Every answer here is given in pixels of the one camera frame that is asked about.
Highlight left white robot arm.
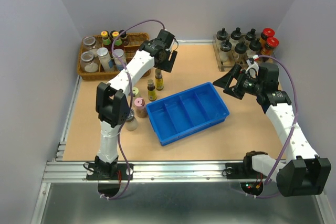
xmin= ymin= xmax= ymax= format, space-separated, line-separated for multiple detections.
xmin=93 ymin=29 xmax=177 ymax=180

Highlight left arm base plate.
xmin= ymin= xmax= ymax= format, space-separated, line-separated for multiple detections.
xmin=83 ymin=162 xmax=134 ymax=181

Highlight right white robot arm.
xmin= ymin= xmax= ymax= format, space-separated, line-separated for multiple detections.
xmin=213 ymin=62 xmax=331 ymax=197

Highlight tall jar blue label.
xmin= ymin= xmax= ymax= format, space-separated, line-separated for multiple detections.
xmin=112 ymin=49 xmax=127 ymax=71

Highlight pink lid spice jar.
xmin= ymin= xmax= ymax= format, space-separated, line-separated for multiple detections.
xmin=134 ymin=98 xmax=148 ymax=118

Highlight green lid spice jar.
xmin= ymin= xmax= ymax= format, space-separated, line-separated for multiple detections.
xmin=131 ymin=87 xmax=141 ymax=101

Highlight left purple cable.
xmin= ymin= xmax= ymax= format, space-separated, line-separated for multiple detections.
xmin=99 ymin=18 xmax=166 ymax=200

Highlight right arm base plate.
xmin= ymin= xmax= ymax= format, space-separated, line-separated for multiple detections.
xmin=222 ymin=162 xmax=261 ymax=179

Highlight black cruet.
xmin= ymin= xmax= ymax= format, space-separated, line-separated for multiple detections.
xmin=247 ymin=38 xmax=261 ymax=58
xmin=230 ymin=27 xmax=242 ymax=45
xmin=216 ymin=27 xmax=228 ymax=43
xmin=233 ymin=41 xmax=247 ymax=63
xmin=219 ymin=39 xmax=232 ymax=62
xmin=245 ymin=28 xmax=256 ymax=44

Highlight clear glass jar front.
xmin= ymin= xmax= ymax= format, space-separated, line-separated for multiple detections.
xmin=80 ymin=51 xmax=99 ymax=73

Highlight black top cruet front middle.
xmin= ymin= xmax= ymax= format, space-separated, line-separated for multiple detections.
xmin=233 ymin=41 xmax=247 ymax=63

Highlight red lid jar back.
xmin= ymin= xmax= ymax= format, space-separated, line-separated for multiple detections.
xmin=260 ymin=27 xmax=275 ymax=44

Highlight blue divided plastic bin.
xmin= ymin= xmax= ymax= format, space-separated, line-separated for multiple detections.
xmin=146 ymin=82 xmax=229 ymax=146

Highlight yellow label bottle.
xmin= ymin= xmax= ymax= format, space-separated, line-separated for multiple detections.
xmin=147 ymin=79 xmax=157 ymax=101
xmin=155 ymin=69 xmax=164 ymax=90

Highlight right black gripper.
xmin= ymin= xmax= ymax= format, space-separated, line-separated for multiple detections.
xmin=212 ymin=64 xmax=263 ymax=99

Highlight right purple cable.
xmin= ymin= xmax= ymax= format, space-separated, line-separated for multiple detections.
xmin=245 ymin=55 xmax=299 ymax=199

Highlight tall jar white contents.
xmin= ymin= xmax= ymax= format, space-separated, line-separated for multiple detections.
xmin=97 ymin=47 xmax=114 ymax=72

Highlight aluminium frame rail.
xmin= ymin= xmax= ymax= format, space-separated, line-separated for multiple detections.
xmin=41 ymin=159 xmax=287 ymax=184

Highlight clear glass jar back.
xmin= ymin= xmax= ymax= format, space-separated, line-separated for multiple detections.
xmin=82 ymin=36 xmax=101 ymax=57

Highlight black top cruet back right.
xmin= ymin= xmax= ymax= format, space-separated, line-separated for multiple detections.
xmin=245 ymin=28 xmax=256 ymax=44

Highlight clear acrylic cruet rack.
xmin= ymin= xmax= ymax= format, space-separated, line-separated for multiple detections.
xmin=212 ymin=28 xmax=262 ymax=71

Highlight black top cruet front left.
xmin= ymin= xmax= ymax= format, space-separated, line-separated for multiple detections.
xmin=219 ymin=39 xmax=232 ymax=62

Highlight green label sauce bottle right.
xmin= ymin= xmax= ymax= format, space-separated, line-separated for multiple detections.
xmin=110 ymin=30 xmax=124 ymax=50

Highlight red lid jar front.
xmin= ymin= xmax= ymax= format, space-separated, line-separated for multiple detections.
xmin=261 ymin=37 xmax=279 ymax=56

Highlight black top cruet back left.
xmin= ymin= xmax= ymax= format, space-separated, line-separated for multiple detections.
xmin=216 ymin=27 xmax=228 ymax=43

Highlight clear glass jar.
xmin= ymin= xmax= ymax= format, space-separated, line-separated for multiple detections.
xmin=80 ymin=51 xmax=99 ymax=73
xmin=82 ymin=36 xmax=101 ymax=57

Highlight black top cruet front right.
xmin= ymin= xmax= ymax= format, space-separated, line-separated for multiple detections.
xmin=247 ymin=38 xmax=261 ymax=58

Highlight wicker divided basket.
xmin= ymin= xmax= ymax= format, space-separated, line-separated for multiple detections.
xmin=76 ymin=33 xmax=149 ymax=81

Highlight dark sauce bottle black cap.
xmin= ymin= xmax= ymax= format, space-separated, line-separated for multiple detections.
xmin=119 ymin=30 xmax=129 ymax=46

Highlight red lid jar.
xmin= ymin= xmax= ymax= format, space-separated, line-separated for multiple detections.
xmin=260 ymin=27 xmax=275 ymax=44
xmin=261 ymin=37 xmax=279 ymax=56

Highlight black top cruet back middle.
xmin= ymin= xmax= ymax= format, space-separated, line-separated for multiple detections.
xmin=230 ymin=27 xmax=242 ymax=45

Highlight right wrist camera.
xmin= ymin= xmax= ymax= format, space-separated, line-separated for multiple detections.
xmin=245 ymin=58 xmax=259 ymax=78

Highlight purple cable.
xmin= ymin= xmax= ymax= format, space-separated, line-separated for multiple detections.
xmin=245 ymin=55 xmax=299 ymax=199
xmin=99 ymin=18 xmax=166 ymax=200

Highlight silver lid grinder jar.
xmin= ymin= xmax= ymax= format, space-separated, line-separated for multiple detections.
xmin=125 ymin=109 xmax=138 ymax=131

